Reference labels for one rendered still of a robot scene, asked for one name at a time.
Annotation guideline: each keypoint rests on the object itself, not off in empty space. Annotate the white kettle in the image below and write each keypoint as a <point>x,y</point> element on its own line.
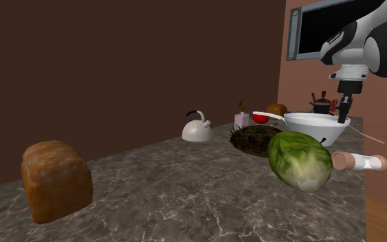
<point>196,132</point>

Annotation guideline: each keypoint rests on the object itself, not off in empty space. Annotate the grey framed dark window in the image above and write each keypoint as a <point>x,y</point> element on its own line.
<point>308,28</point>

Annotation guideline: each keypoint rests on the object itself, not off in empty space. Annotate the white rolling pin, tan ends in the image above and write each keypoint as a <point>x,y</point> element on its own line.
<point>360,162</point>

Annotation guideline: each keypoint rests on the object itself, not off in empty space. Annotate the white ladle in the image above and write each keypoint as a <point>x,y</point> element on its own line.
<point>268,115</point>

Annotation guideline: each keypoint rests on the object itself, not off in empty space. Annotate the small brown bread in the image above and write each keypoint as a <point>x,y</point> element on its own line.
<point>277,109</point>

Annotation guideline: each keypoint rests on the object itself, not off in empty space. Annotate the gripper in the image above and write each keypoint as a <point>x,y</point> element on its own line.
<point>349,86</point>

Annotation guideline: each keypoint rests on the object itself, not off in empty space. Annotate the black pot with utensils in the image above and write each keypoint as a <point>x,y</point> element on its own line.
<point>321,106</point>

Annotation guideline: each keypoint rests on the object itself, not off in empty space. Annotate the thin white stick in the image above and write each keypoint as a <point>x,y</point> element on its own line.
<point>367,135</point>

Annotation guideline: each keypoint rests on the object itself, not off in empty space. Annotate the green lettuce head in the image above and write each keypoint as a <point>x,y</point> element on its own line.
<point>298,161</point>

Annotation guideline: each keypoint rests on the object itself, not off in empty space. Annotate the white bowl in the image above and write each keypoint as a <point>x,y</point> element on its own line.
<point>317,129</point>

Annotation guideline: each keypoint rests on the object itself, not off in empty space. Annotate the dark brown spiky nest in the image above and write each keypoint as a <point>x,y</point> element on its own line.
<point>251,140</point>

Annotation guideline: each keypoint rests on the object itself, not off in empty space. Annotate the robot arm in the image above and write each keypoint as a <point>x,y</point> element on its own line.
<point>357,40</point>

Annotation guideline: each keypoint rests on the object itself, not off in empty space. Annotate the pink soap bottle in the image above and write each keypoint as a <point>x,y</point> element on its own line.
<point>241,120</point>

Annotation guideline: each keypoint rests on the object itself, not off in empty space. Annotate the red tomato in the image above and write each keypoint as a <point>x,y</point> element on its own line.
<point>259,119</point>

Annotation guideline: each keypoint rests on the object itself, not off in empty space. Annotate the brown bread loaf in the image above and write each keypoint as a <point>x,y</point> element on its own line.
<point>57,182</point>

